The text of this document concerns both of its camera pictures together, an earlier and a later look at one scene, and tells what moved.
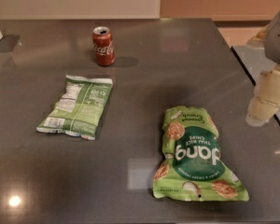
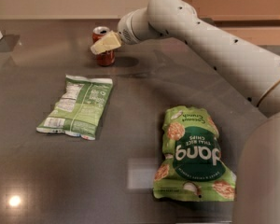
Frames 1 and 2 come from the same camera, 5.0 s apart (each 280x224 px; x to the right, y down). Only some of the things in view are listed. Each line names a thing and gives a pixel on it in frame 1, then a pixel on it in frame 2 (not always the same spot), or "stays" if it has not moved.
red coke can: x=104 y=45 stays
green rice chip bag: x=192 y=167 stays
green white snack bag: x=79 y=110 stays
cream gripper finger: x=272 y=91 -> x=110 y=40
